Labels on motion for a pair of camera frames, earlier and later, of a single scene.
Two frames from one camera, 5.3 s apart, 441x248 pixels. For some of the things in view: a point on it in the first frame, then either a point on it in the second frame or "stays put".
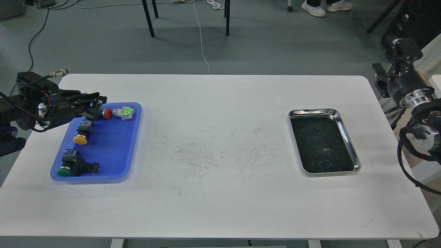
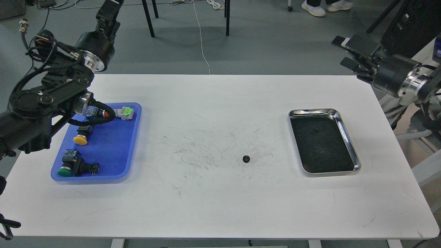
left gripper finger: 77,98 → 106,21
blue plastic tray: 112,145 stays put
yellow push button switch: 86,127 stays put
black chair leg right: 227,20 stays put
